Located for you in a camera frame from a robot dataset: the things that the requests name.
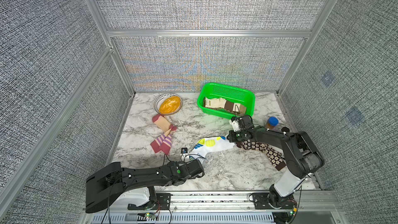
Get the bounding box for jar with black lid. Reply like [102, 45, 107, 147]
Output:
[281, 127, 290, 133]

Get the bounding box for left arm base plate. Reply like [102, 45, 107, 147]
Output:
[127, 194, 171, 211]

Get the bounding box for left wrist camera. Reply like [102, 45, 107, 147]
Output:
[181, 147, 188, 155]

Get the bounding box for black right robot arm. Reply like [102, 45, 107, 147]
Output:
[227, 115, 324, 209]

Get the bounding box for cream brown block sock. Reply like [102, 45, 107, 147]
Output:
[203, 97, 247, 116]

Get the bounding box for patterned bowl with orange food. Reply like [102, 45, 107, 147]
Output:
[153, 93, 183, 115]

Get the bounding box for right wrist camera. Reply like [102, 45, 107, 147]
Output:
[229, 117, 241, 132]

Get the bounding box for jar with blue lid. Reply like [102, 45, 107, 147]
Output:
[265, 116, 279, 130]

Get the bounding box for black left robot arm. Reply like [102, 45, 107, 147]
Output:
[85, 160, 204, 214]

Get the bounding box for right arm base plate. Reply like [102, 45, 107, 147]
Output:
[248, 192, 298, 210]

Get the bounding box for aluminium front rail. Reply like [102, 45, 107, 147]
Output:
[82, 190, 346, 215]

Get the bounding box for white sock yellow dots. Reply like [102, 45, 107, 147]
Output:
[182, 136, 235, 163]

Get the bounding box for pink tan striped sock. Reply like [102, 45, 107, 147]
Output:
[150, 114, 177, 155]

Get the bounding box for dark floral sock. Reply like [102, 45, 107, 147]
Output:
[236, 141, 287, 171]

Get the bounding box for green plastic basket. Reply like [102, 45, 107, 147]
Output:
[197, 83, 256, 119]

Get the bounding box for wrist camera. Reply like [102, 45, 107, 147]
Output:
[181, 147, 188, 155]
[229, 117, 241, 132]

